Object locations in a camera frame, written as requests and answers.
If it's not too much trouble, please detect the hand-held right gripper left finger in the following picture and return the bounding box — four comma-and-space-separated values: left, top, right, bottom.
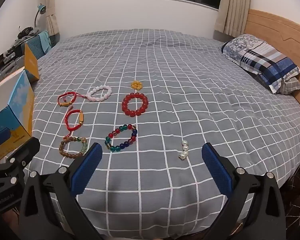
17, 142, 104, 240

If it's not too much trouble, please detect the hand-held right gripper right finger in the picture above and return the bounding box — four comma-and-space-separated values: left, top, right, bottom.
202, 142, 287, 240

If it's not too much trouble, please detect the brown wooden bead bracelet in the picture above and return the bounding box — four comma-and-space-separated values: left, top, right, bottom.
59, 135, 88, 157

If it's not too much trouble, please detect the white pearl strand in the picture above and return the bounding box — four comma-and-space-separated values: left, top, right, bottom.
178, 140, 190, 160

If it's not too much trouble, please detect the blue and yellow cardboard box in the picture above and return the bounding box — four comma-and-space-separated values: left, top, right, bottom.
0, 42, 41, 166

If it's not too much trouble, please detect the red string bracelet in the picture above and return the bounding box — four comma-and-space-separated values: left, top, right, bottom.
57, 92, 88, 107
65, 106, 85, 132

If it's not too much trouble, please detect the multicoloured glass bead bracelet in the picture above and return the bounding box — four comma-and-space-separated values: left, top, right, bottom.
105, 124, 138, 153

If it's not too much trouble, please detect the red bead bracelet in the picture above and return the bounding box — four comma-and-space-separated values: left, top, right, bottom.
121, 92, 150, 117

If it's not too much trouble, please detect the grey checked bed sheet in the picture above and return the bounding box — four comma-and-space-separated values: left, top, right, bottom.
22, 28, 300, 233

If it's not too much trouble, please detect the dark desk clutter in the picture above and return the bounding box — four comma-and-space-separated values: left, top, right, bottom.
0, 39, 26, 86

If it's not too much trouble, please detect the blue ribbed suitcase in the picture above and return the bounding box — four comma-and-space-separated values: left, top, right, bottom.
27, 34, 51, 60

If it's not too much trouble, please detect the teal cloth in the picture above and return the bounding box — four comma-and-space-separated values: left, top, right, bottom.
38, 31, 52, 53

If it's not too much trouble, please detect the black headset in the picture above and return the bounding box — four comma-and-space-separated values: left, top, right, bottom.
17, 26, 33, 38

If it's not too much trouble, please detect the grey checked pillow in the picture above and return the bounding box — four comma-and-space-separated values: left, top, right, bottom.
279, 76, 300, 96

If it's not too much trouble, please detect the blue plaid patterned pillow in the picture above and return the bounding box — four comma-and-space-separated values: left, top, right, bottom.
219, 34, 300, 94

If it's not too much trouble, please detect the blue desk lamp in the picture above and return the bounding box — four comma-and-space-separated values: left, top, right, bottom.
33, 3, 47, 28

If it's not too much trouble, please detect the beige curtain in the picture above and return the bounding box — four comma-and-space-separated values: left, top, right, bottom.
214, 0, 253, 40
38, 0, 60, 37

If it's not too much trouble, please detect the wooden headboard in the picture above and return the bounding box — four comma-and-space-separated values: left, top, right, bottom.
244, 9, 300, 119

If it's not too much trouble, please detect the pale pink bead bracelet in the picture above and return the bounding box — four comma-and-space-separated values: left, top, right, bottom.
86, 85, 113, 102

